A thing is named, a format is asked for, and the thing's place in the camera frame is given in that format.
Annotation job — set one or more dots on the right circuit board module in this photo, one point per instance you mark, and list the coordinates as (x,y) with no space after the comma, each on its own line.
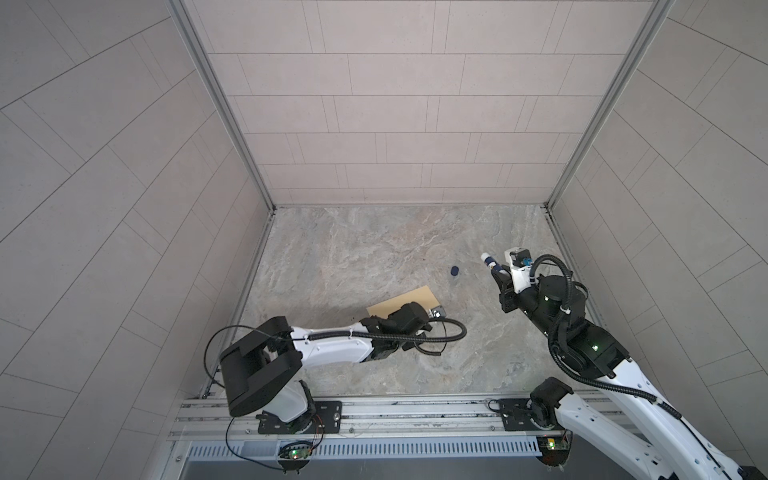
(554,451)

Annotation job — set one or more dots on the white slotted cable duct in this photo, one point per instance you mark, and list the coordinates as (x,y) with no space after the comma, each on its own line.
(385,448)

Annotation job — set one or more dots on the aluminium mounting rail frame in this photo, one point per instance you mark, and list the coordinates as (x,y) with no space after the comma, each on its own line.
(393,416)

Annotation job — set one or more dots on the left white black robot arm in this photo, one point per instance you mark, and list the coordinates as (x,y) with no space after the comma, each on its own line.
(259,369)

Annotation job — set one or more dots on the left green circuit board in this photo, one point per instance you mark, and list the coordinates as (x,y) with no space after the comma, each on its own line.
(296,451)

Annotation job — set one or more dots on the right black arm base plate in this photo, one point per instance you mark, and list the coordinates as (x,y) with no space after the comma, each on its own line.
(528,415)

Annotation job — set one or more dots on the blue white glue stick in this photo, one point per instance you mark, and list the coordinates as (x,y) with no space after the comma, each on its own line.
(490,262)

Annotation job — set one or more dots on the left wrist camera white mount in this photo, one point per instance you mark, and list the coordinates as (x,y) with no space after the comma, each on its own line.
(436,312)

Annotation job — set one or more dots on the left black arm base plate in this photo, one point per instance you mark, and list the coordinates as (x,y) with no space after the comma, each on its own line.
(322,416)

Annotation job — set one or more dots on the tan kraft paper envelope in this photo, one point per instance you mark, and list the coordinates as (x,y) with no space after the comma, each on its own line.
(423,296)

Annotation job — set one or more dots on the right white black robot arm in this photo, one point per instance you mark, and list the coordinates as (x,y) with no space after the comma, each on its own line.
(667,446)

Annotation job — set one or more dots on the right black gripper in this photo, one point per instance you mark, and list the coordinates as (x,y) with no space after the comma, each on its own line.
(505,287)

